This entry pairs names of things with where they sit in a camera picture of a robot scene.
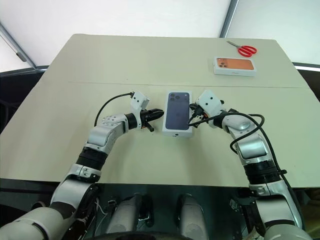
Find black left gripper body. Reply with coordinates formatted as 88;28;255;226
138;109;154;133

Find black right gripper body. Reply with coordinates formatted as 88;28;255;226
190;104;210;127

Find phone box with orange print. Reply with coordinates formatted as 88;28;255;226
213;56;258;77

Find grey rounded shape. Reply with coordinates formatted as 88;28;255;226
109;193;145;240
178;193;210;240

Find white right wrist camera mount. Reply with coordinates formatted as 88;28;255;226
195;89;225;119

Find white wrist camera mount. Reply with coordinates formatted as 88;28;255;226
195;89;225;119
129;91;151;129

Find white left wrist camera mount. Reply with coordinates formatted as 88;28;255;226
129;91;151;129

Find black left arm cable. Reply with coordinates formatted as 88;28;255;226
94;92;134;127

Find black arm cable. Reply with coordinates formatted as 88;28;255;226
94;92;134;127
186;109;305;226

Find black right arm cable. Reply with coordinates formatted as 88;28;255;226
186;109;305;226

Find red handled scissors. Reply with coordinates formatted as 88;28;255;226
226;40;259;57

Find dark window frame bar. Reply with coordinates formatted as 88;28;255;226
219;0;240;39

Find grey window frame bar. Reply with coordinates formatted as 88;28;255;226
0;23;36;69

